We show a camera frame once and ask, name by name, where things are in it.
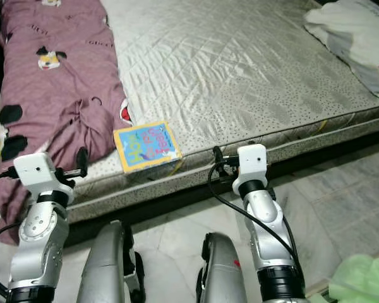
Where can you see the colourful children's book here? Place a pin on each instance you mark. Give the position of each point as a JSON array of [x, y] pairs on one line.
[[145, 146]]

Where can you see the white pillow with green print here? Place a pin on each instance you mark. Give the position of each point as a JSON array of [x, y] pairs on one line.
[[354, 38]]

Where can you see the purple cartoon print blanket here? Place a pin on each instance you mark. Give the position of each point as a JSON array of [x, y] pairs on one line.
[[63, 88]]

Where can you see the grey quilted mattress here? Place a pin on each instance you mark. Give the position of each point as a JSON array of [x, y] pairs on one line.
[[240, 69]]

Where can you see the silver left robot leg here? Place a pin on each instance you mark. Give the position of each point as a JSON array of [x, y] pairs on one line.
[[107, 265]]

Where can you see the silver robot leg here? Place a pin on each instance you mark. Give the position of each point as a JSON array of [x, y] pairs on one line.
[[107, 265], [221, 271]]

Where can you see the silver right robot leg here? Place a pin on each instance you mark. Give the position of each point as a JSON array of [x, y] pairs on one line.
[[221, 271]]

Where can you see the green plastic bag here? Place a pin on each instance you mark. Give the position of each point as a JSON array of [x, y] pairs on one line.
[[363, 281]]

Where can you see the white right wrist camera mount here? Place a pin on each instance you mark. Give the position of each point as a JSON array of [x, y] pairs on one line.
[[252, 161]]

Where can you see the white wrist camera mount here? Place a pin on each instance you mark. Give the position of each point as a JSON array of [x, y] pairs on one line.
[[252, 161], [36, 169]]

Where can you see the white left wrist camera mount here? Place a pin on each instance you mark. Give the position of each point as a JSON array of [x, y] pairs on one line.
[[36, 169]]

